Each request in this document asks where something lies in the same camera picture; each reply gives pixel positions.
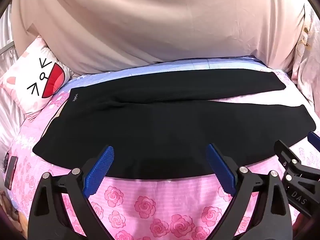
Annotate white satin cloth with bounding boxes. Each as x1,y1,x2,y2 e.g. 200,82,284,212
0,11,27,155

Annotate dark flat device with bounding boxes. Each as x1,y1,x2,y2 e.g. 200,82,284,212
3,152,18,190

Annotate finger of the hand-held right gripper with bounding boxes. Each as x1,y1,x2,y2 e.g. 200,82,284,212
307,131,320,153
274,140,303,174

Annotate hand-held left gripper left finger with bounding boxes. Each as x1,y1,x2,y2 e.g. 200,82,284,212
27,145,115,240

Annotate cartoon face pillow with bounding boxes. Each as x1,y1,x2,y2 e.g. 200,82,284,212
0,36,73,122

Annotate pink rose-print quilt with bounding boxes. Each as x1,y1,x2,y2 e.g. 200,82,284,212
5,56,320,240

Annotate pale floral cloth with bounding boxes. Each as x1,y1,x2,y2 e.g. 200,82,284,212
291,1,320,117

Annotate beige bed sheet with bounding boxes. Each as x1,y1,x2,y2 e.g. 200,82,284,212
11,0,307,77

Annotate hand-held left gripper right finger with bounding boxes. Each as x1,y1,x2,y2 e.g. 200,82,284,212
205,144,293,240

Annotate black pants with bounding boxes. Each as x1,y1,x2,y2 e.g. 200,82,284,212
32,68,316,180

